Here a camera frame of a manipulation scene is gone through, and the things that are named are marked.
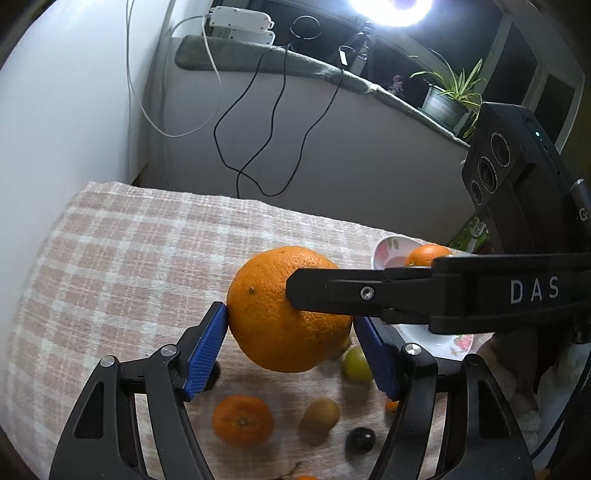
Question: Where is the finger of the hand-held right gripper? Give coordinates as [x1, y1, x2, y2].
[285, 265, 437, 326]

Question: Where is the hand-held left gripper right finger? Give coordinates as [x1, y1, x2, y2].
[353, 316, 536, 480]

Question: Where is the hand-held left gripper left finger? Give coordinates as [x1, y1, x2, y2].
[48, 302, 229, 480]

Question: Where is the green round fruit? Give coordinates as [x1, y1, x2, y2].
[341, 346, 374, 383]

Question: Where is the large orange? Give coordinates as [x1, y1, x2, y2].
[226, 246, 354, 374]
[405, 244, 455, 268]

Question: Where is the floral white plate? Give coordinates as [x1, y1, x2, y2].
[373, 235, 475, 361]

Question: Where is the brown kiwi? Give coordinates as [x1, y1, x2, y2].
[299, 398, 341, 446]

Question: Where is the person's right hand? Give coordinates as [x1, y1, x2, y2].
[480, 331, 543, 455]

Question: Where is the green printed box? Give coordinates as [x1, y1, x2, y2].
[450, 215, 491, 254]

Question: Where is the potted spider plant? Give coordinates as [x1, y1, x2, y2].
[409, 51, 488, 139]

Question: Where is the checkered pink tablecloth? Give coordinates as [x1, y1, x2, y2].
[9, 181, 490, 480]

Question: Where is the light tripod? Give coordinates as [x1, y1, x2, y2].
[339, 21, 375, 77]

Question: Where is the grey sill cloth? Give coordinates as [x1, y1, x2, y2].
[174, 34, 472, 148]

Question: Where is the white power strip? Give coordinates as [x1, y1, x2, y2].
[207, 6, 274, 32]

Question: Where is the white window frame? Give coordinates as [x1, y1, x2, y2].
[480, 14, 585, 153]

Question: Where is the black cable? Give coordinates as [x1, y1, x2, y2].
[235, 48, 346, 198]
[213, 45, 291, 185]

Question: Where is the ring light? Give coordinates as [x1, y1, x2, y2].
[348, 0, 435, 27]

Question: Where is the black round ring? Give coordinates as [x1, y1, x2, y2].
[290, 16, 322, 41]

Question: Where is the white cable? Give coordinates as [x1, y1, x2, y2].
[126, 0, 222, 138]

